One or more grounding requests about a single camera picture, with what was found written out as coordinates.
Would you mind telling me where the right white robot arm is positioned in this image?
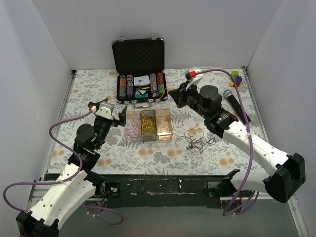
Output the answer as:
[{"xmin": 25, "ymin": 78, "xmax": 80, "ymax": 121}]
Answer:
[{"xmin": 169, "ymin": 82, "xmax": 306, "ymax": 203}]

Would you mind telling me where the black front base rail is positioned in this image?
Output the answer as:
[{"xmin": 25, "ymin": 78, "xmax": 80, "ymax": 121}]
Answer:
[{"xmin": 44, "ymin": 173, "xmax": 242, "ymax": 208}]

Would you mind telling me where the dark brown thin wire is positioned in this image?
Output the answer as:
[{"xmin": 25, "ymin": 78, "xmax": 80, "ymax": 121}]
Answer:
[{"xmin": 174, "ymin": 124, "xmax": 217, "ymax": 154}]

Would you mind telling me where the teal card box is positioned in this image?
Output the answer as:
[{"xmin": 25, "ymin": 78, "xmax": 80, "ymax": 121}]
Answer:
[{"xmin": 135, "ymin": 89, "xmax": 149, "ymax": 98}]

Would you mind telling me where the grey poker chip row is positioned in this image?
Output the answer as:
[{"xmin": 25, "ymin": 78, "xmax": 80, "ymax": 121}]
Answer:
[{"xmin": 150, "ymin": 73, "xmax": 158, "ymax": 97}]

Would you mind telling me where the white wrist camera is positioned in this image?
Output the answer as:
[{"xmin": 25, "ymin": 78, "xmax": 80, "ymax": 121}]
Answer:
[
  {"xmin": 95, "ymin": 101, "xmax": 114, "ymax": 120},
  {"xmin": 185, "ymin": 67, "xmax": 203, "ymax": 91}
]

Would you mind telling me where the clear plastic organizer box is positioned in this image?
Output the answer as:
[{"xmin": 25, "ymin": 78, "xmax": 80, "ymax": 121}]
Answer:
[{"xmin": 125, "ymin": 109, "xmax": 173, "ymax": 143}]

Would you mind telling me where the pink thin wire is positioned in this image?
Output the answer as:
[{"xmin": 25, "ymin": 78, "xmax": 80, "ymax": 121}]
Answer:
[{"xmin": 124, "ymin": 116, "xmax": 141, "ymax": 139}]

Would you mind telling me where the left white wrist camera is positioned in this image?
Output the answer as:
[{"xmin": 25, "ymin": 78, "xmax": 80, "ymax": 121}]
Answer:
[{"xmin": 95, "ymin": 101, "xmax": 114, "ymax": 120}]

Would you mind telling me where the floral table mat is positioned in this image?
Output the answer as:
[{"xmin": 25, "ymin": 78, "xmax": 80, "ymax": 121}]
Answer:
[{"xmin": 46, "ymin": 68, "xmax": 267, "ymax": 175}]

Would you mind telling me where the orange poker chip row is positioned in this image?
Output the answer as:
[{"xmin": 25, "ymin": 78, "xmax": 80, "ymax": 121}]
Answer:
[{"xmin": 119, "ymin": 75, "xmax": 126, "ymax": 99}]

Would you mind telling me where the black poker chip case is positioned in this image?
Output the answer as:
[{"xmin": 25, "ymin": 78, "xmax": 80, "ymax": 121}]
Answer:
[{"xmin": 112, "ymin": 36, "xmax": 168, "ymax": 104}]

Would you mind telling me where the orange green chip row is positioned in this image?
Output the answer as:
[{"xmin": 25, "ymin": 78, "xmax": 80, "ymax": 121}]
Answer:
[{"xmin": 157, "ymin": 72, "xmax": 165, "ymax": 97}]

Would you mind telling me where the black handheld microphone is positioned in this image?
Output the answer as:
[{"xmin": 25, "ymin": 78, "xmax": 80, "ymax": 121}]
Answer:
[{"xmin": 223, "ymin": 89, "xmax": 251, "ymax": 124}]

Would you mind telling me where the white playing card deck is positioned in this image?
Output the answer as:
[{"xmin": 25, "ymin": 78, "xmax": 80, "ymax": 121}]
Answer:
[{"xmin": 133, "ymin": 75, "xmax": 150, "ymax": 86}]

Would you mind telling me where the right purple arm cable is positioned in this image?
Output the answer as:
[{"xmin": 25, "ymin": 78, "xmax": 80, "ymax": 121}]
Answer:
[{"xmin": 192, "ymin": 68, "xmax": 260, "ymax": 217}]

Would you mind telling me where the purple poker chip row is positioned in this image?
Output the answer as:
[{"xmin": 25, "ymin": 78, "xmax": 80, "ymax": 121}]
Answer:
[{"xmin": 126, "ymin": 74, "xmax": 134, "ymax": 98}]

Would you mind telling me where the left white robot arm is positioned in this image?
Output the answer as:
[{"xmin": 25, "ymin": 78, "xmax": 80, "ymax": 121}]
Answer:
[{"xmin": 16, "ymin": 99, "xmax": 127, "ymax": 237}]

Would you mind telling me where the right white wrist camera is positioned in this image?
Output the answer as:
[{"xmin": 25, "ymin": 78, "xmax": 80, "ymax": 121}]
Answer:
[{"xmin": 185, "ymin": 67, "xmax": 203, "ymax": 91}]

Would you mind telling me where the colourful toy block train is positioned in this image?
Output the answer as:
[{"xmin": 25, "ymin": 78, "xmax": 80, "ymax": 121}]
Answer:
[{"xmin": 230, "ymin": 71, "xmax": 242, "ymax": 87}]

